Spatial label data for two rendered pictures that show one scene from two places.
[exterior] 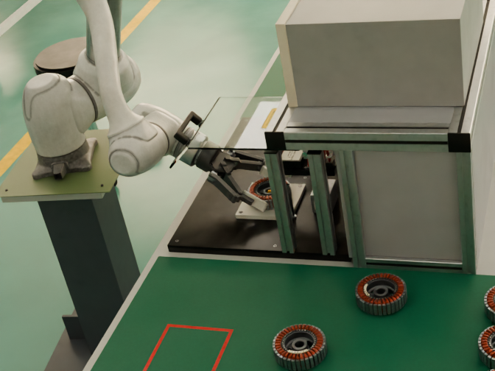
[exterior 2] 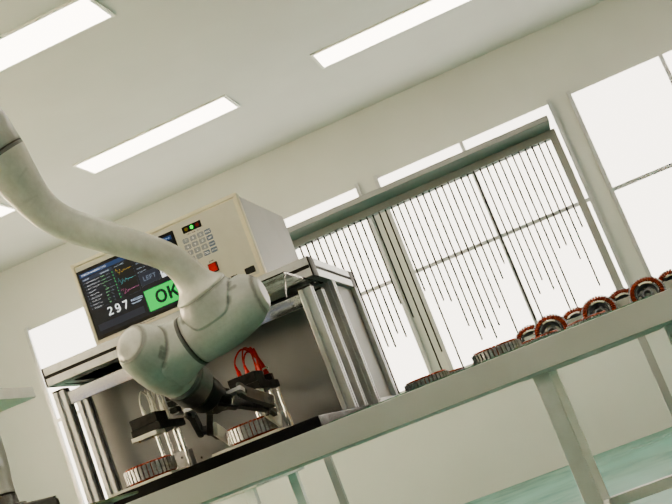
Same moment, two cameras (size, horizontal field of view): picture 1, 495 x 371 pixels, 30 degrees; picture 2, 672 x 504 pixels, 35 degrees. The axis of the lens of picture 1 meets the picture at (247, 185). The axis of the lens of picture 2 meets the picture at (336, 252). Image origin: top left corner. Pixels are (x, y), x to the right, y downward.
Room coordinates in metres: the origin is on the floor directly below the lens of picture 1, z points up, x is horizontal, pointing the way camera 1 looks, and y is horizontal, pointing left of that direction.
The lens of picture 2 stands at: (2.21, 2.16, 0.68)
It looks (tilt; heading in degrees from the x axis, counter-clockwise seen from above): 10 degrees up; 257
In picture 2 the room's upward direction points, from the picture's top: 21 degrees counter-clockwise
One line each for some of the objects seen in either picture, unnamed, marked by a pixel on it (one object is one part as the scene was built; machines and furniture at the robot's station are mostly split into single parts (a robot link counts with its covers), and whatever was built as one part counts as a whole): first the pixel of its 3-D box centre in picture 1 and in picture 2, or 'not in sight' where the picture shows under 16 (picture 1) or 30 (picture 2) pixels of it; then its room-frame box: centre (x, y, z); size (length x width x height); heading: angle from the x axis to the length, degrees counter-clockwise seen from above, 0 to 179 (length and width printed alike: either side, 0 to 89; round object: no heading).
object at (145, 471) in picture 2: not in sight; (150, 470); (2.22, -0.15, 0.80); 0.11 x 0.11 x 0.04
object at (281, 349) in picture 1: (300, 347); (497, 354); (1.45, -0.04, 0.77); 0.11 x 0.11 x 0.04
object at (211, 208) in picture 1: (289, 180); (210, 468); (2.11, -0.11, 0.76); 0.64 x 0.47 x 0.02; 157
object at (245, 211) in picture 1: (271, 200); (256, 441); (2.00, -0.05, 0.78); 0.15 x 0.15 x 0.01; 67
